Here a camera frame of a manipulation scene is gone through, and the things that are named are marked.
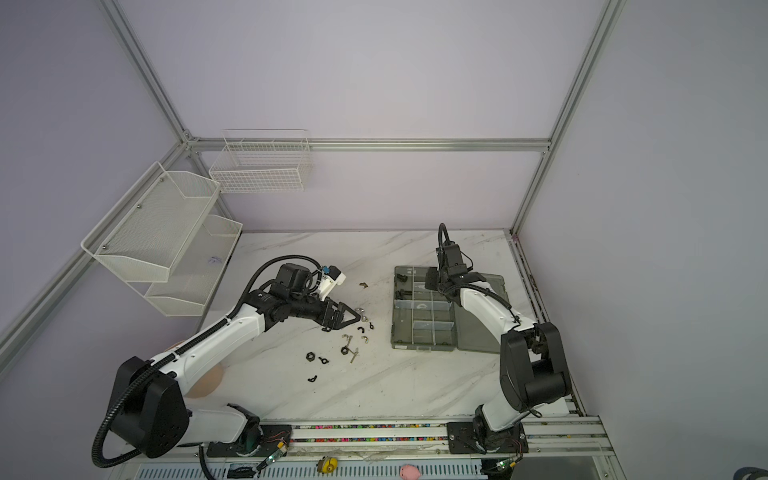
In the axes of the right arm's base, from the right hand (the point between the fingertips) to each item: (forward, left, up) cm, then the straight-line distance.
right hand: (433, 274), depth 92 cm
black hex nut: (-22, +37, -12) cm, 45 cm away
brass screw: (-21, +24, -12) cm, 34 cm away
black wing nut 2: (-28, +35, -12) cm, 47 cm away
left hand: (-17, +24, +4) cm, 30 cm away
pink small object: (-50, +8, -12) cm, 52 cm away
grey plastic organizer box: (-8, +2, -13) cm, 16 cm away
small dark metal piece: (+4, +24, -12) cm, 27 cm away
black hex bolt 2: (0, +9, -11) cm, 15 cm away
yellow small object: (-49, +27, -10) cm, 56 cm away
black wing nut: (-23, +33, -12) cm, 42 cm away
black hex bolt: (+6, +9, -11) cm, 16 cm away
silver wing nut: (-16, +27, -11) cm, 33 cm away
